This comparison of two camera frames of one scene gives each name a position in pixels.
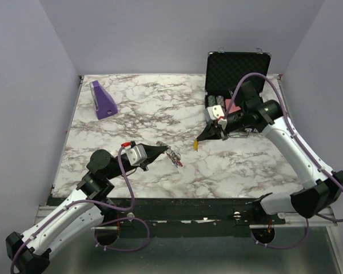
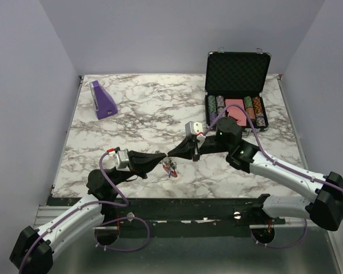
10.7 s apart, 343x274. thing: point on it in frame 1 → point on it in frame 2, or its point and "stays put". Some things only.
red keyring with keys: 175,156 → 170,167
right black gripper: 212,131 → 187,149
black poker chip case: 224,70 stays put
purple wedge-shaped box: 104,105 stays put
